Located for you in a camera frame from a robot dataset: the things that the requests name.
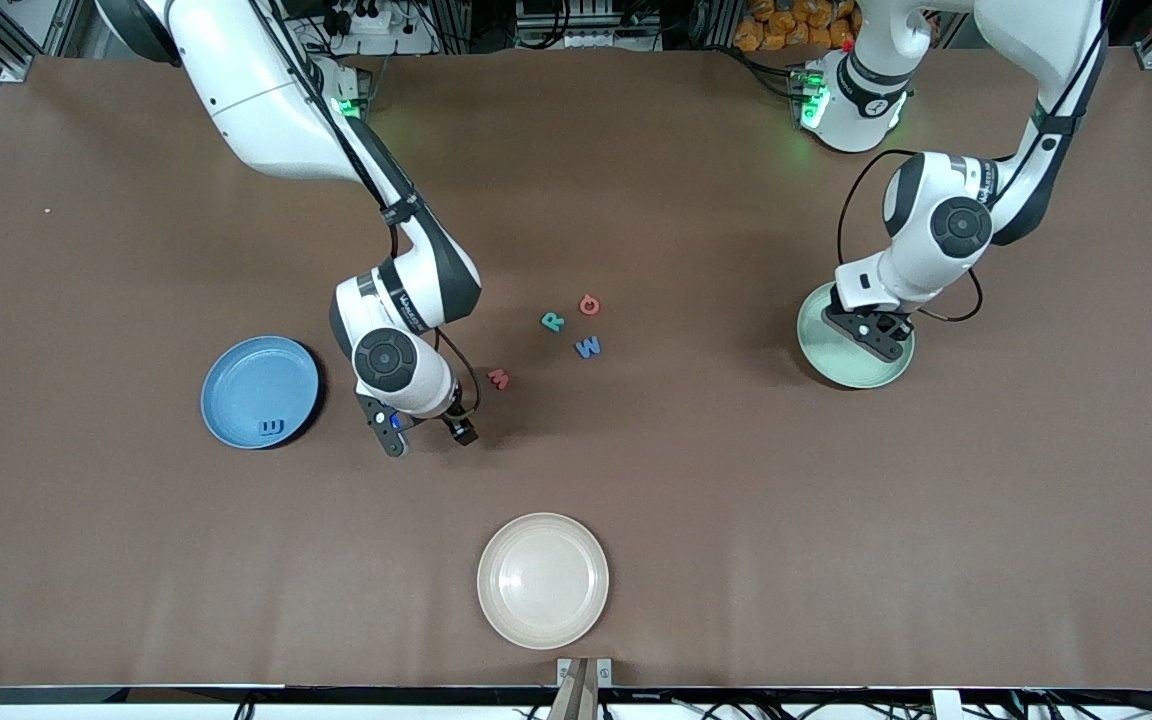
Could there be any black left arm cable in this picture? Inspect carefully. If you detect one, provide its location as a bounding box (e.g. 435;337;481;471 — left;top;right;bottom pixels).
836;0;1109;323

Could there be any beige plate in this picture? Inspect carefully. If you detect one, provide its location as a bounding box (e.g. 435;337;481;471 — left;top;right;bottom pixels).
477;512;610;651

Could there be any green plate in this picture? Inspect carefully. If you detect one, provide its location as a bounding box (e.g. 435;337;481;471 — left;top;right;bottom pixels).
796;281;916;390

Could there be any grey equipment rack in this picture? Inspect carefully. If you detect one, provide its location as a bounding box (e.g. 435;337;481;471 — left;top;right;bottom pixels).
514;0;664;51

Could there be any white power strip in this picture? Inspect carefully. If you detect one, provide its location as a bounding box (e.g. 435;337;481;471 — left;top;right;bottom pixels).
321;0;437;56

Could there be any orange snack bag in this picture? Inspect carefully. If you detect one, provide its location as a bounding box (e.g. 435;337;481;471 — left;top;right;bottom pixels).
734;0;862;51

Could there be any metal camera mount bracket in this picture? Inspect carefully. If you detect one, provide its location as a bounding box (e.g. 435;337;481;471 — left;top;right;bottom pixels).
556;657;614;720

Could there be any blue plate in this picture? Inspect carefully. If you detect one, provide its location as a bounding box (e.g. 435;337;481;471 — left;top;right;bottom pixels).
200;335;321;450

